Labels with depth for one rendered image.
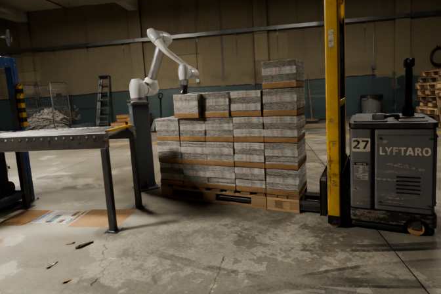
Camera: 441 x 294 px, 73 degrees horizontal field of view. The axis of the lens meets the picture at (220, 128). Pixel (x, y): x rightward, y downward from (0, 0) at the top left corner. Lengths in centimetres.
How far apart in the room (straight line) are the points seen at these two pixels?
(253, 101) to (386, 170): 114
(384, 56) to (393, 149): 790
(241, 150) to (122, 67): 826
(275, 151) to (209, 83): 720
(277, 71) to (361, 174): 102
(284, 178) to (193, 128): 98
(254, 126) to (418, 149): 121
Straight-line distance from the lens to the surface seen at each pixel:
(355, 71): 984
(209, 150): 283
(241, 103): 264
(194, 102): 280
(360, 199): 243
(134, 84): 345
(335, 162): 232
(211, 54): 966
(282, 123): 254
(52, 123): 1055
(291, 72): 251
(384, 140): 232
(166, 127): 305
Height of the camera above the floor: 105
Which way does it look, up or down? 7 degrees down
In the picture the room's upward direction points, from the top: 3 degrees counter-clockwise
